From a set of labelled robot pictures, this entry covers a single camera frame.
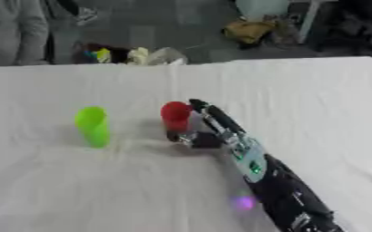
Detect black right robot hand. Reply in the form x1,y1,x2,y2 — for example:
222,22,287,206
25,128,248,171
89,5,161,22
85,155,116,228
165,98,250,150

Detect tan cloth bag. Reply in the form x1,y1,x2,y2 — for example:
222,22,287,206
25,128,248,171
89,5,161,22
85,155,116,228
220,19,281,45

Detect pale green bin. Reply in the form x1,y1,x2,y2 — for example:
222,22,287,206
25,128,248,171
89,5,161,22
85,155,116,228
233,0,291,22

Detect dark bag with colourful items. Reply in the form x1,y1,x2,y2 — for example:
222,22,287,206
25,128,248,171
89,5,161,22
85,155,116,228
70,42,134,64

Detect red plastic cup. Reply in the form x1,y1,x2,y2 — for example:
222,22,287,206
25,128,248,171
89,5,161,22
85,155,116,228
159,101,196,133

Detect white plastic bag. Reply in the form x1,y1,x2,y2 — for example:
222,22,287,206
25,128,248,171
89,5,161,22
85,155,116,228
125,46,190,66

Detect white table leg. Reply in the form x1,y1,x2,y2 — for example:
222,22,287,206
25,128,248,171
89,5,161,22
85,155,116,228
297,0,323,44

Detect person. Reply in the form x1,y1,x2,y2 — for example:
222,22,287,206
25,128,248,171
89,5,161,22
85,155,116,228
0,0,52,67

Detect green plastic cup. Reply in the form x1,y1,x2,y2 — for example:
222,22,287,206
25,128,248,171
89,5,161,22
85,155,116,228
73,105,112,150

